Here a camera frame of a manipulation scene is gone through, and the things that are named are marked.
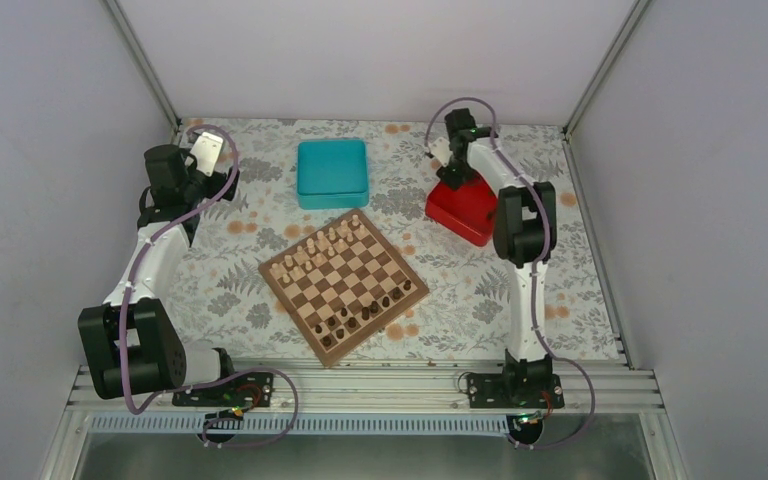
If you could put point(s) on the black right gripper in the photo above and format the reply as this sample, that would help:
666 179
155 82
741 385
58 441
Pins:
452 181

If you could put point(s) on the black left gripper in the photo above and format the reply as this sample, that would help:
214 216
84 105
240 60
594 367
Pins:
219 183

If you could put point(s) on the red plastic tray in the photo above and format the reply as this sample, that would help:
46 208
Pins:
468 211

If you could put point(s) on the wooden chess board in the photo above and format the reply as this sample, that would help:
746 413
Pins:
341 279

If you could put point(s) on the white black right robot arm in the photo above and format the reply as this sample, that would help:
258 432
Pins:
524 235

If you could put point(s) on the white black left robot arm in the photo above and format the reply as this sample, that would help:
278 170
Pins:
129 341

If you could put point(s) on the floral patterned table mat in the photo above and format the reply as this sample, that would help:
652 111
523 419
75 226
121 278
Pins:
218 297

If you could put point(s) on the teal plastic box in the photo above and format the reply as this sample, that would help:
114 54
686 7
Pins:
332 174

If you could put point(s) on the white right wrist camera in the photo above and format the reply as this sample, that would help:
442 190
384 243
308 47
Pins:
439 152

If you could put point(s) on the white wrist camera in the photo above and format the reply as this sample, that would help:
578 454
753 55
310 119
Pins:
206 151
439 152

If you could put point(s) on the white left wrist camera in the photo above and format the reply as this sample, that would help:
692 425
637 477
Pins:
206 151

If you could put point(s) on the left aluminium corner post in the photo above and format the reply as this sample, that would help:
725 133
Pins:
139 56

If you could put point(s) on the aluminium corner post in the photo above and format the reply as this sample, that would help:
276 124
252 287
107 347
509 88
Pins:
139 56
622 37

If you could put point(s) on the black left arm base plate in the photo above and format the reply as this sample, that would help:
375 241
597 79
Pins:
244 392

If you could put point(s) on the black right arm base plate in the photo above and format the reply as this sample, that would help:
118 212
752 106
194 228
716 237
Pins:
493 391

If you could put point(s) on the right aluminium corner post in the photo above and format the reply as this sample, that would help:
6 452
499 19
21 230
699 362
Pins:
622 37

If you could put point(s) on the aluminium front rail frame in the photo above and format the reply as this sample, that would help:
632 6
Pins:
426 387

